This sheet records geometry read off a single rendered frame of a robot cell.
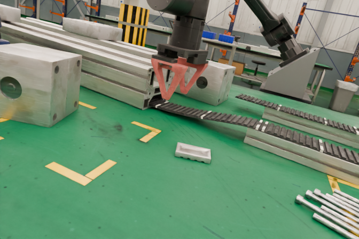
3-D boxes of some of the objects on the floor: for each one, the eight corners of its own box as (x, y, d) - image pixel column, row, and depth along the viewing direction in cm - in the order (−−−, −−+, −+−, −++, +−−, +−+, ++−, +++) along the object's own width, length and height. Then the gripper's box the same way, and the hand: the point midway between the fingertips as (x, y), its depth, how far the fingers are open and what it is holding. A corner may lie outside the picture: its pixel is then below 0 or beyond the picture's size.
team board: (-42, 31, 491) (-50, -81, 433) (-22, 31, 539) (-27, -71, 481) (32, 46, 494) (34, -64, 436) (46, 45, 542) (49, -55, 484)
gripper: (193, 16, 39) (175, 106, 44) (218, 23, 50) (201, 96, 54) (157, 9, 42) (144, 96, 46) (188, 18, 52) (174, 87, 57)
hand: (176, 92), depth 50 cm, fingers open, 8 cm apart
